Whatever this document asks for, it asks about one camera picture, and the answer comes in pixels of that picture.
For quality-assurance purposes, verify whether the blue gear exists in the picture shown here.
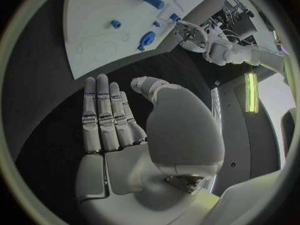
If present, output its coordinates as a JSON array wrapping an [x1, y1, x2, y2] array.
[[136, 30, 157, 52]]

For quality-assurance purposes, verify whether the glowing light bar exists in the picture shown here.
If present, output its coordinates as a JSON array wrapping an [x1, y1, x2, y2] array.
[[243, 72, 260, 114]]

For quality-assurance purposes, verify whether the thick blue cylinder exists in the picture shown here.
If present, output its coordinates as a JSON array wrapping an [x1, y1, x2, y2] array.
[[141, 0, 166, 10]]

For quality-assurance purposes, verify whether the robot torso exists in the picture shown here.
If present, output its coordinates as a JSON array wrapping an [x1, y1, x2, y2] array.
[[209, 65, 298, 197]]

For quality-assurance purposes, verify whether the equipment rack with wires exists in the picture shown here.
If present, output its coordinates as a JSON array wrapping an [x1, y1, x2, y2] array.
[[198, 0, 258, 47]]

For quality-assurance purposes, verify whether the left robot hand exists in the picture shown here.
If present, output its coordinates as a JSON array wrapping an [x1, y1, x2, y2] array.
[[174, 20, 211, 53]]

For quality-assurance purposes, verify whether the white task board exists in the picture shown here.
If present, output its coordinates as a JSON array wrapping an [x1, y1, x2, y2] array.
[[62, 0, 215, 81]]

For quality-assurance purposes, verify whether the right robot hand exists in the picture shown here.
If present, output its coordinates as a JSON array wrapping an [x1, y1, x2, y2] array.
[[75, 73, 227, 225]]

